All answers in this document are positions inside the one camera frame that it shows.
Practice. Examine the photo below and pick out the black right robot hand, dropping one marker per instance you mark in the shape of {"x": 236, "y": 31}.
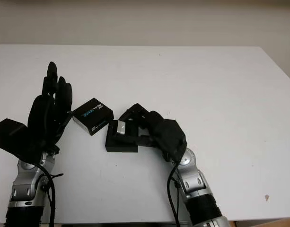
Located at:
{"x": 154, "y": 123}

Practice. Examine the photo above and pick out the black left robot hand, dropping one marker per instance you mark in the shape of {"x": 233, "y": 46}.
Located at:
{"x": 43, "y": 118}

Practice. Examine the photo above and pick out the small silver black camera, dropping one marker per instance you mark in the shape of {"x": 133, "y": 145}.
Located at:
{"x": 121, "y": 127}

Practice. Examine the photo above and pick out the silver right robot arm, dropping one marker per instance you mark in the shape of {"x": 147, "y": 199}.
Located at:
{"x": 194, "y": 179}

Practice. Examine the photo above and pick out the black box base with insert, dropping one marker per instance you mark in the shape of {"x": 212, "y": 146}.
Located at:
{"x": 121, "y": 146}

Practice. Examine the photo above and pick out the black RealSense box lid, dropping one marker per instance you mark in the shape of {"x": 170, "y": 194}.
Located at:
{"x": 92, "y": 111}

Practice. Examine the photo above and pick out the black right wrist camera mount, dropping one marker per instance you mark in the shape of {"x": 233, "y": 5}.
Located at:
{"x": 173, "y": 139}

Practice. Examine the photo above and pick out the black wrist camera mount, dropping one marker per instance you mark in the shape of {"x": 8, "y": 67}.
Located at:
{"x": 10, "y": 137}
{"x": 173, "y": 139}

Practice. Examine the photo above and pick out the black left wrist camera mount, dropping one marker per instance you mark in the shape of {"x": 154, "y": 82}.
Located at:
{"x": 10, "y": 137}

